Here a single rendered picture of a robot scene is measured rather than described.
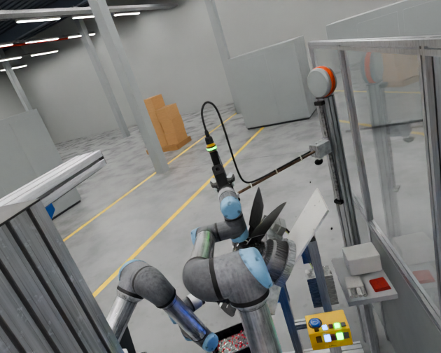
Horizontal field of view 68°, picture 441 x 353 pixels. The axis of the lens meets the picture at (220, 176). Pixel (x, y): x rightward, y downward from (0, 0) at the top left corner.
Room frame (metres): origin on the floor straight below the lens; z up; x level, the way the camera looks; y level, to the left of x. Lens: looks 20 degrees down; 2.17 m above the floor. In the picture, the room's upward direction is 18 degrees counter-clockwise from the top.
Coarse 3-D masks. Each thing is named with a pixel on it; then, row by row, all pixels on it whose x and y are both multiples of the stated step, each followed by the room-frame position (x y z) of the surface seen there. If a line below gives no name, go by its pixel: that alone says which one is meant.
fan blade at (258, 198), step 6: (258, 186) 1.70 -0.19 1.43; (258, 192) 1.72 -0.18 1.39; (258, 198) 1.72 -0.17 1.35; (258, 204) 1.72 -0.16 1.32; (252, 210) 1.64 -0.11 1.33; (258, 210) 1.71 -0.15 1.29; (252, 216) 1.63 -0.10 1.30; (258, 216) 1.69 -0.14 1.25; (252, 222) 1.62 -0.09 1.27; (258, 222) 1.68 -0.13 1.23
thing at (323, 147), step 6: (324, 138) 1.70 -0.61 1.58; (312, 144) 1.68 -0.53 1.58; (318, 144) 1.65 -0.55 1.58; (324, 144) 1.65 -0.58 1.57; (330, 144) 1.68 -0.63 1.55; (312, 150) 1.67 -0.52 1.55; (318, 150) 1.63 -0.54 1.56; (324, 150) 1.65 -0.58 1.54; (330, 150) 1.66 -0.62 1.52; (312, 156) 1.68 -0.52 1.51; (318, 156) 1.64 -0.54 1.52
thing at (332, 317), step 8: (328, 312) 1.06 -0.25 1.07; (336, 312) 1.04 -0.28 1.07; (320, 320) 1.03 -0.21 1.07; (328, 320) 1.02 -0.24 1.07; (336, 320) 1.01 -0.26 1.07; (344, 320) 0.99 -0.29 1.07; (312, 328) 1.00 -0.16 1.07; (320, 328) 0.99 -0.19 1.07; (328, 328) 0.98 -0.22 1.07; (336, 328) 0.97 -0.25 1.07; (344, 328) 0.96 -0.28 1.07; (312, 336) 0.98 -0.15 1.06; (312, 344) 0.98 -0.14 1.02; (320, 344) 0.98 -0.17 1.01; (328, 344) 0.97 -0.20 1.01; (336, 344) 0.97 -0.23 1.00; (344, 344) 0.96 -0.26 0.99; (352, 344) 0.96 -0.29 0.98
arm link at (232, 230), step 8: (240, 216) 1.12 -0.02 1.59; (216, 224) 1.15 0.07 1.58; (224, 224) 1.13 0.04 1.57; (232, 224) 1.11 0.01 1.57; (240, 224) 1.11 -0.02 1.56; (224, 232) 1.11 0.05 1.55; (232, 232) 1.11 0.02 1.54; (240, 232) 1.11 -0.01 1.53; (232, 240) 1.13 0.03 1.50; (240, 240) 1.11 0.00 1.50
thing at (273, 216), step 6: (282, 204) 1.41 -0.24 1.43; (276, 210) 1.40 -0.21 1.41; (270, 216) 1.40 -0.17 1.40; (276, 216) 1.46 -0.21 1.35; (264, 222) 1.39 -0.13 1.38; (270, 222) 1.45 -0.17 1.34; (258, 228) 1.41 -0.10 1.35; (264, 228) 1.45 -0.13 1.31; (252, 234) 1.41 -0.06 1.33; (258, 234) 1.46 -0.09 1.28; (264, 234) 1.49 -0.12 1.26
